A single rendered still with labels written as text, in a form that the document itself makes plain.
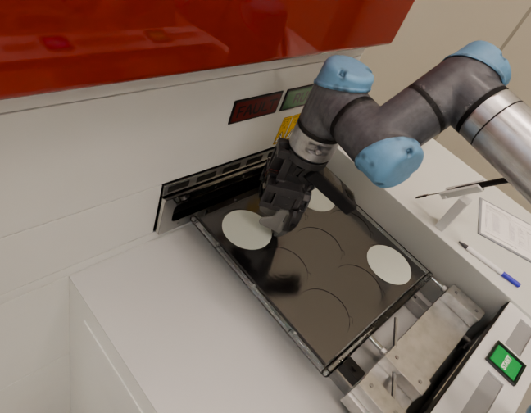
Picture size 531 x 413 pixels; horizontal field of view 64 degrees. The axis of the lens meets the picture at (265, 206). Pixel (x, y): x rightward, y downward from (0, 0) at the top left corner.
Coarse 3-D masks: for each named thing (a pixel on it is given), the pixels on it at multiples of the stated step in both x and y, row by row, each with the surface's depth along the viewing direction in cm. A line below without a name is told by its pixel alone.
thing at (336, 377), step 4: (332, 360) 74; (336, 372) 72; (332, 376) 74; (336, 376) 73; (340, 376) 72; (332, 380) 74; (336, 380) 73; (340, 380) 72; (344, 380) 72; (336, 384) 74; (340, 384) 73; (344, 384) 72; (348, 384) 71; (340, 388) 73; (344, 388) 72; (348, 388) 72; (344, 392) 73
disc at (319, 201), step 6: (312, 192) 96; (318, 192) 96; (312, 198) 94; (318, 198) 95; (324, 198) 95; (312, 204) 93; (318, 204) 93; (324, 204) 94; (330, 204) 95; (318, 210) 92; (324, 210) 93
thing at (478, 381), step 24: (504, 312) 79; (504, 336) 75; (528, 336) 77; (480, 360) 69; (528, 360) 73; (456, 384) 65; (480, 384) 67; (504, 384) 68; (528, 384) 69; (456, 408) 62; (480, 408) 64; (504, 408) 64
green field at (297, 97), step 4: (304, 88) 81; (308, 88) 82; (292, 92) 79; (296, 92) 80; (300, 92) 81; (304, 92) 82; (308, 92) 83; (288, 96) 79; (292, 96) 80; (296, 96) 81; (300, 96) 82; (304, 96) 83; (288, 100) 80; (292, 100) 81; (296, 100) 82; (300, 100) 83; (304, 100) 84; (284, 104) 80; (288, 104) 81; (292, 104) 82; (296, 104) 83; (300, 104) 84; (284, 108) 81
